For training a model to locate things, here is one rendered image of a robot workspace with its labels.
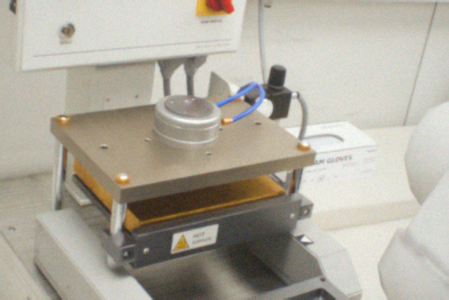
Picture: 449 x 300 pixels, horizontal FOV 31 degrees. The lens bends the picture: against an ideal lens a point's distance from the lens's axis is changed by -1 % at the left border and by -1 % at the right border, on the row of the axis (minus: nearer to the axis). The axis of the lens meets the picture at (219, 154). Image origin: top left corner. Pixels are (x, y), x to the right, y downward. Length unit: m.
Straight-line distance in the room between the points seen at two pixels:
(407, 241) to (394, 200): 1.12
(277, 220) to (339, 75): 0.87
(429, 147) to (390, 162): 1.19
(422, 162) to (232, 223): 0.40
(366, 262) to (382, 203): 0.16
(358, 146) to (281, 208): 0.67
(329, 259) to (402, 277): 0.51
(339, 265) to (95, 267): 0.30
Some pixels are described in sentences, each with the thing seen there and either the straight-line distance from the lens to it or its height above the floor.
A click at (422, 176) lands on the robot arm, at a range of 0.60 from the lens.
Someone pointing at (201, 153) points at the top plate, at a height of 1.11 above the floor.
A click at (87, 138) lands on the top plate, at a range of 0.95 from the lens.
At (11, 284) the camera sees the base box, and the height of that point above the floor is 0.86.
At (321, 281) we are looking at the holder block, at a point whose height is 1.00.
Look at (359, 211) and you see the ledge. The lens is 1.59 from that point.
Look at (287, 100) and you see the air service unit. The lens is 1.24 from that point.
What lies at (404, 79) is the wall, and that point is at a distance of 1.95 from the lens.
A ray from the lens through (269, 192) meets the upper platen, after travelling 1.00.
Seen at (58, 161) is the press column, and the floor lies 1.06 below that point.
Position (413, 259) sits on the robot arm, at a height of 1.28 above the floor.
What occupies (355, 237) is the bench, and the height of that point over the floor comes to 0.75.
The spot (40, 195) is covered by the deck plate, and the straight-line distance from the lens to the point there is 1.19.
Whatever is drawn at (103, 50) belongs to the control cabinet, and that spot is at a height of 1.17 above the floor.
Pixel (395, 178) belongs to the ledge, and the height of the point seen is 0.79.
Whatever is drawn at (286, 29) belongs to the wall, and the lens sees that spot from 1.71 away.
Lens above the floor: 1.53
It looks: 26 degrees down
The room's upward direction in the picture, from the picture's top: 9 degrees clockwise
